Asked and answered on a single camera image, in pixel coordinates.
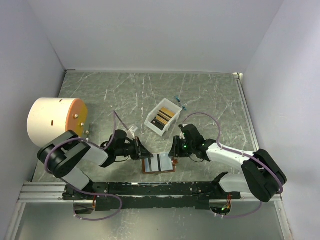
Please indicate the brown leather card holder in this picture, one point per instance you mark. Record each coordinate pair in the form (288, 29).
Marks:
(168, 164)

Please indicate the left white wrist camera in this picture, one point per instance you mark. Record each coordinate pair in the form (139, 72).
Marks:
(131, 131)

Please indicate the white cylinder with orange lid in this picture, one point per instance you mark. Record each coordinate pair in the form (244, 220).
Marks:
(50, 117)

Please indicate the white striped credit card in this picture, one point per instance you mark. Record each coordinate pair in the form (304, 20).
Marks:
(154, 163)

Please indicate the white card tray box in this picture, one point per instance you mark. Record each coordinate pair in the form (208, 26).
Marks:
(171, 106)

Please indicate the white corner bracket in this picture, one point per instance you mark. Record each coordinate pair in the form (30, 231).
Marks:
(238, 75)

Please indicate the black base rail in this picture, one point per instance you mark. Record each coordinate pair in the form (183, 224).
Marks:
(149, 195)

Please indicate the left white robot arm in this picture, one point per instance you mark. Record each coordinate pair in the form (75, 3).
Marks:
(62, 155)

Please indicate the aluminium frame rail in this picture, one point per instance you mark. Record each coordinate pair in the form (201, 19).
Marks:
(43, 192)

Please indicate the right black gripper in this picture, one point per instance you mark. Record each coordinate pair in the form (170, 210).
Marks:
(175, 151)

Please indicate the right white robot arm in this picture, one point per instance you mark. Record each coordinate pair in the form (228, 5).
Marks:
(258, 174)

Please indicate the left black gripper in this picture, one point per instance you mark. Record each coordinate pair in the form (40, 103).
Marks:
(139, 148)

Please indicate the blue pen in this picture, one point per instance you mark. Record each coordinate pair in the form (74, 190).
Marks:
(180, 103)

